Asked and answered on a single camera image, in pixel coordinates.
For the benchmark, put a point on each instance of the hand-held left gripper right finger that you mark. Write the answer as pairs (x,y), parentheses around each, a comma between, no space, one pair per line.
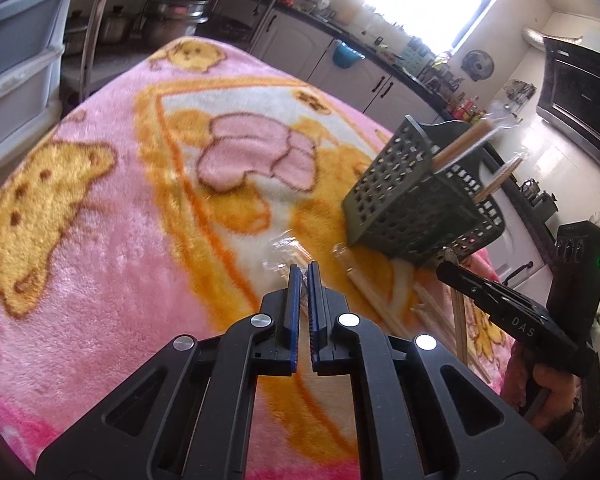
(314,320)

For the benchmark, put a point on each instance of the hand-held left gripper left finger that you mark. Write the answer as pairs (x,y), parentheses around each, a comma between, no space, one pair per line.
(293,320)

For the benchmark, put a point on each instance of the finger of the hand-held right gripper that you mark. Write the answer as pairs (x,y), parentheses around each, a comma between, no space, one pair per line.
(475,287)

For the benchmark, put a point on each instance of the black perforated utensil holder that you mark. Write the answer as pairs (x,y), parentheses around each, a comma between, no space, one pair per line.
(390,195)

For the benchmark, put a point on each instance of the person's right hand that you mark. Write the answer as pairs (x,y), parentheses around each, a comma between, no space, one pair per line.
(550,390)

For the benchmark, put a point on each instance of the gas stove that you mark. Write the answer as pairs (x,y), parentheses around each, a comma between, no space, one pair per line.
(536,194)

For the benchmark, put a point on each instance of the pink printed blanket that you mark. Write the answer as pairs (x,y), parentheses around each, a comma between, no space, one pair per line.
(130,260)

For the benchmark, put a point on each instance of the group of condiment bottles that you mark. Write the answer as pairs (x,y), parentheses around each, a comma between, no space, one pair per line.
(465,106)

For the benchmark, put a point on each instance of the black range hood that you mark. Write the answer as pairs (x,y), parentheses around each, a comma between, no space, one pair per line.
(580,90)

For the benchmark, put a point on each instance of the hanging kitchen tools rack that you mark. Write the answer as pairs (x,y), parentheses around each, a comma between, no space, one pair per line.
(520,92)

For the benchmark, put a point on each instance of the green plastic basket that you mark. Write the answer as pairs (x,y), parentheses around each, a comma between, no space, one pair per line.
(420,54)

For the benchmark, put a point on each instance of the blue plastic basin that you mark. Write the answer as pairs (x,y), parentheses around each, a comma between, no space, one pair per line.
(345,55)

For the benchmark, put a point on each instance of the white kitchen base cabinets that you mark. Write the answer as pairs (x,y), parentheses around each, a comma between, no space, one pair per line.
(290,40)

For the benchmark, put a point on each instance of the bright window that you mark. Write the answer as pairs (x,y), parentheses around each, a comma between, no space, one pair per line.
(420,0)

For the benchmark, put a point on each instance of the dark frying pan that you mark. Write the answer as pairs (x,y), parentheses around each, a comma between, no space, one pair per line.
(230,27)

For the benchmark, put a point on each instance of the large steel basin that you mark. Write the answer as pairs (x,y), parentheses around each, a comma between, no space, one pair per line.
(175,17)

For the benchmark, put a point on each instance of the small steel pot with lid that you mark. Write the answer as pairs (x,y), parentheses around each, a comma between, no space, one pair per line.
(115,25)

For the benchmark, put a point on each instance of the white plastic drawer unit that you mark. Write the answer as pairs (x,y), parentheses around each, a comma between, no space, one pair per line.
(20,85)

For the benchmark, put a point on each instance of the round wall fan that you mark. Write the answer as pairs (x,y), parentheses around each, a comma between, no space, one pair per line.
(478,65)

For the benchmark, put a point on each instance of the silver exhaust duct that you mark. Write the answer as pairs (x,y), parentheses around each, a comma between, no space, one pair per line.
(534,37)

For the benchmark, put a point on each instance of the curved metal tube frame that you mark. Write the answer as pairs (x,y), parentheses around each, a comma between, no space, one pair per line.
(91,35)

